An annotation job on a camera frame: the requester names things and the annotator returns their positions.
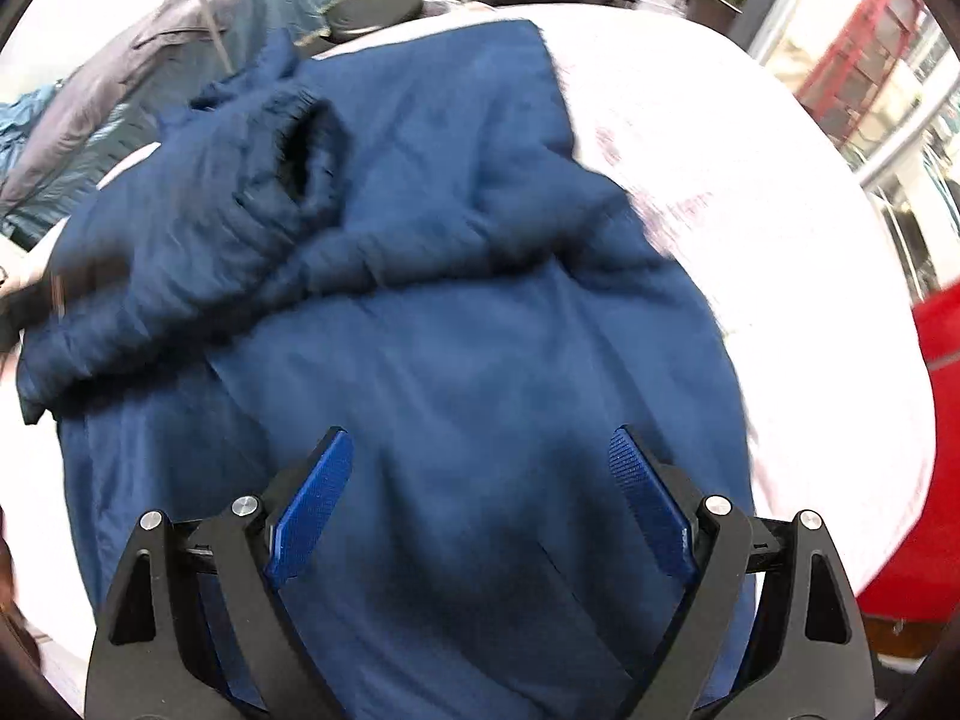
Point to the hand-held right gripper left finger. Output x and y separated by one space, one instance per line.
311 510

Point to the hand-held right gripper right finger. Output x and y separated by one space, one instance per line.
652 510

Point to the navy blue pants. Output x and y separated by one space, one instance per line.
450 315

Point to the pile of grey and teal clothes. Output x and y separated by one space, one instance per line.
135 67

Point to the person's left hand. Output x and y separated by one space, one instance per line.
26 271

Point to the red smooth object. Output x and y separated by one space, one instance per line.
922 465

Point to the crumpled blue cloth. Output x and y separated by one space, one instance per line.
22 120

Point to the black round stool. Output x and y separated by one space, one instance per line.
375 11

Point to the red metal frame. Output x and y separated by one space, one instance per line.
862 60

